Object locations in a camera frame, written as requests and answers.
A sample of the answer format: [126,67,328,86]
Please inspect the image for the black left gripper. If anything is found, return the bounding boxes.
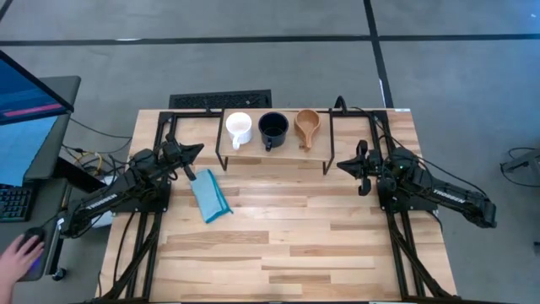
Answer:
[159,133,205,183]

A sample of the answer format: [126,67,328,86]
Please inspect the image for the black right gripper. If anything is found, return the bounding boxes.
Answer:
[335,139,387,198]

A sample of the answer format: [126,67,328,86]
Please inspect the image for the white mug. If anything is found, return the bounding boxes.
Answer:
[225,111,253,151]

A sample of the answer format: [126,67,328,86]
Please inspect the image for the wooden cup with handle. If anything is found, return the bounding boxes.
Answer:
[294,109,322,151]

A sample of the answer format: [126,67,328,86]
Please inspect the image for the black mug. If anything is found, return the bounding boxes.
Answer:
[257,111,290,152]

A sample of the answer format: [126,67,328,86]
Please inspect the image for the wooden shelf with black legs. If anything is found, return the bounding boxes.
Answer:
[214,107,338,176]

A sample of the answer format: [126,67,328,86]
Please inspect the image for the folded teal cloth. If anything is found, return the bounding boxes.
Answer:
[190,168,234,224]

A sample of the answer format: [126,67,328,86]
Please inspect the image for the black desk base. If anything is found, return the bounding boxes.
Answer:
[44,155,114,283]

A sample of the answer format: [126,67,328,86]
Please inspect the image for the grey desk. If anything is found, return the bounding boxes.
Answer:
[0,75,82,284]

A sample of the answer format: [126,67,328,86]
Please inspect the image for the grey floor stand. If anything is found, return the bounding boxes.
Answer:
[500,146,540,189]

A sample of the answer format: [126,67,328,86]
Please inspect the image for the computer monitor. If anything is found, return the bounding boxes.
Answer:
[0,49,75,187]

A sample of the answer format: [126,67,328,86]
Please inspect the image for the black computer mouse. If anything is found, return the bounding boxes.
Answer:
[19,226,46,254]

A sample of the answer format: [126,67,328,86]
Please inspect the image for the black keyboard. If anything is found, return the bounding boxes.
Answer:
[0,183,35,224]

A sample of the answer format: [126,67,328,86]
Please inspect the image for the person's hand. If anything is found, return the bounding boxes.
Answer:
[0,234,46,295]

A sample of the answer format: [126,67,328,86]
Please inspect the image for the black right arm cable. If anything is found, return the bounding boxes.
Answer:
[379,133,478,198]

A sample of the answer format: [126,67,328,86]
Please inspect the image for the yellow cable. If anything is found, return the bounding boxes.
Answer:
[74,151,104,176]

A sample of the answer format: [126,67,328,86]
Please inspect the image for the black desk cable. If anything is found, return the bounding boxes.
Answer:
[68,117,132,140]

